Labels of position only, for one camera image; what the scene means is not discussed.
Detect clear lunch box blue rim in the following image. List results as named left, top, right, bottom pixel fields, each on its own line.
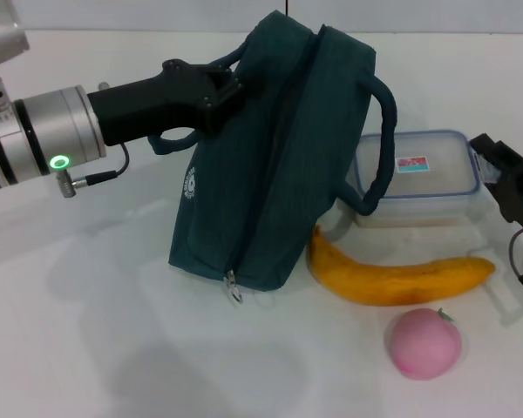
left=352, top=129, right=483, bottom=230

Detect yellow banana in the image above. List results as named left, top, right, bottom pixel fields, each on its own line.
left=308, top=225, right=497, bottom=308

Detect pink toy peach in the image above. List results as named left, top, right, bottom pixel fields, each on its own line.
left=387, top=307, right=463, bottom=381

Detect dark teal insulated lunch bag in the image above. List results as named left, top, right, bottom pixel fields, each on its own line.
left=147, top=10, right=397, bottom=308

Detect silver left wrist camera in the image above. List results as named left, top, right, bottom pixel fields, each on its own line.
left=0, top=0, right=31, bottom=115

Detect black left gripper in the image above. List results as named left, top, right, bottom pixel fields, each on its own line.
left=87, top=59, right=246, bottom=147

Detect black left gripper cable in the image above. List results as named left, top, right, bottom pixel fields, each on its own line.
left=54, top=141, right=131, bottom=199

